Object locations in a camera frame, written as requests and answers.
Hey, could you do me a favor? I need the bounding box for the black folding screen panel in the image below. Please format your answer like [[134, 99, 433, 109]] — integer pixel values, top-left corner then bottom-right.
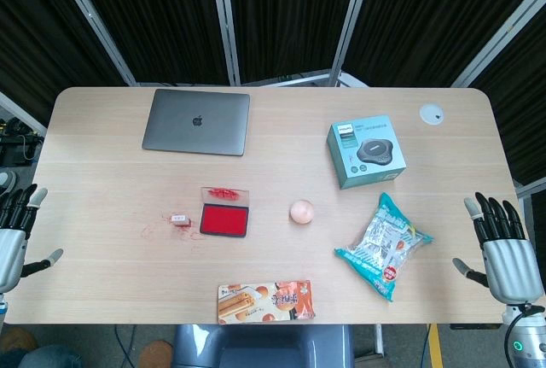
[[330, 0, 546, 88], [0, 0, 137, 128], [207, 0, 375, 87], [451, 0, 546, 198], [49, 0, 240, 87]]

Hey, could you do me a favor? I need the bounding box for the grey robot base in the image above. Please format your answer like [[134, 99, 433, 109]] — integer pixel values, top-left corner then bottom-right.
[[171, 324, 356, 368]]

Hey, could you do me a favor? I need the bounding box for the black equipment with cables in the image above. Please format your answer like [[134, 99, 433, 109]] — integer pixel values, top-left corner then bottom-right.
[[0, 115, 45, 166]]

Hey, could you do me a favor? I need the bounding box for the white round cable grommet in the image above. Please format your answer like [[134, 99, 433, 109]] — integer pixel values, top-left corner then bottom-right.
[[418, 102, 445, 126]]

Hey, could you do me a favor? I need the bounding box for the teal snack bag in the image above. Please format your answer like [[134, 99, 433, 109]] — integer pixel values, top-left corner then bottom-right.
[[333, 191, 435, 304]]

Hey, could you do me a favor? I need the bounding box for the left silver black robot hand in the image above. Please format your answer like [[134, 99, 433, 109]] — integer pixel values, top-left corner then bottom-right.
[[0, 184, 64, 295]]

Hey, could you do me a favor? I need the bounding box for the orange round floor object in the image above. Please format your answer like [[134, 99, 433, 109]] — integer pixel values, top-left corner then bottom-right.
[[139, 340, 174, 368]]

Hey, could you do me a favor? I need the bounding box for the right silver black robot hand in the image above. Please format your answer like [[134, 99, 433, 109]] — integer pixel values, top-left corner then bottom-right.
[[451, 191, 546, 304]]

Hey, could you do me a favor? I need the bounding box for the teal speakerphone box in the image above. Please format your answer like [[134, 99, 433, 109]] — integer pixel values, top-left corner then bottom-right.
[[326, 113, 408, 191]]

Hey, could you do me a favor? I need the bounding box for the pink round ball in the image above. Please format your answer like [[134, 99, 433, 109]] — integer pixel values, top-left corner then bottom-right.
[[288, 199, 317, 226]]

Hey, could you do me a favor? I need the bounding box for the grey closed laptop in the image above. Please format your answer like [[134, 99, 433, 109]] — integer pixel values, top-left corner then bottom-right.
[[141, 88, 252, 158]]

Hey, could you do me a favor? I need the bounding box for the red ink pad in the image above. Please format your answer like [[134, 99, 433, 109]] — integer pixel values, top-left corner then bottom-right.
[[199, 186, 251, 240]]

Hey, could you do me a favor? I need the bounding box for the orange biscuit package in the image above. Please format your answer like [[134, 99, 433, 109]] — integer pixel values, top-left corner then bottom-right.
[[217, 279, 317, 326]]

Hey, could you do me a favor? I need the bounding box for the blue floor cable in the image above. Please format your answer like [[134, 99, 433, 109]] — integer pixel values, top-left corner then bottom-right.
[[113, 324, 138, 368]]

